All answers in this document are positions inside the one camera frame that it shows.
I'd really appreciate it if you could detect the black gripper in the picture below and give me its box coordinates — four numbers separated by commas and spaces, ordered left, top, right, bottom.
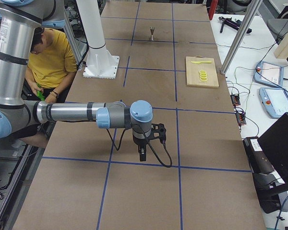
133, 136, 149, 161

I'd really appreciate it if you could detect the steel jigger measuring cup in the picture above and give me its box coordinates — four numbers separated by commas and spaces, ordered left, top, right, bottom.
149, 27, 155, 41

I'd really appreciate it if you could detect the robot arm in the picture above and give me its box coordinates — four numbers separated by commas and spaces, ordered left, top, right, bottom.
0, 0, 154, 161

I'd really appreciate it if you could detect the wooden cutting board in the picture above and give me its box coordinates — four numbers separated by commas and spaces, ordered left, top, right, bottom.
185, 57, 219, 88

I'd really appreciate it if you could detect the yellow plastic knife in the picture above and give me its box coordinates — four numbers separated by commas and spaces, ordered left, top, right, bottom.
191, 61, 212, 64

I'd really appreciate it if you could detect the black box with label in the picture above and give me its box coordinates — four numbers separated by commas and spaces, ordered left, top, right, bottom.
243, 137, 274, 175

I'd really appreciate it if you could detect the person in yellow shirt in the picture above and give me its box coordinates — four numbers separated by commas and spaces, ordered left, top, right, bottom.
25, 27, 77, 103

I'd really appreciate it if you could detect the black monitor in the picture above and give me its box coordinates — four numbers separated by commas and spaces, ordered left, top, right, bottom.
258, 112, 288, 183

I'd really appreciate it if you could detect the near blue teach pendant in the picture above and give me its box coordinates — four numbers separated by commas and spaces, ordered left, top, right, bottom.
259, 87, 288, 119

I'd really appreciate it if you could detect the blue teach pendant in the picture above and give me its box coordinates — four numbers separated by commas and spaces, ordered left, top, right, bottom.
259, 87, 288, 119
254, 61, 284, 87

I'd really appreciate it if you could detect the far blue teach pendant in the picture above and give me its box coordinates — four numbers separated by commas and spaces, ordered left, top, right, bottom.
254, 61, 284, 87

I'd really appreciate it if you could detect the black handheld controller tool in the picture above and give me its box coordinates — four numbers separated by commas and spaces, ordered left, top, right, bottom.
218, 16, 242, 33

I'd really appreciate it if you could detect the grey office chair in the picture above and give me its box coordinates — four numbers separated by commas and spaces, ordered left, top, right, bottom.
266, 3, 288, 44

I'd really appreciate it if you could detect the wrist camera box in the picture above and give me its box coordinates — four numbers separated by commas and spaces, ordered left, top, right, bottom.
149, 123, 167, 144

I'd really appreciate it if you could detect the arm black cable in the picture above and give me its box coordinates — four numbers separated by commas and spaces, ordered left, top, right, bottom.
105, 128, 173, 168

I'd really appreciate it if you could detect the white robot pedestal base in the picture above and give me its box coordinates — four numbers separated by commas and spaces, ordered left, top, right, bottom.
76, 0, 120, 79

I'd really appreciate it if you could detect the aluminium frame post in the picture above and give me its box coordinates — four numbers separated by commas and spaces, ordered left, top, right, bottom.
220, 0, 263, 75

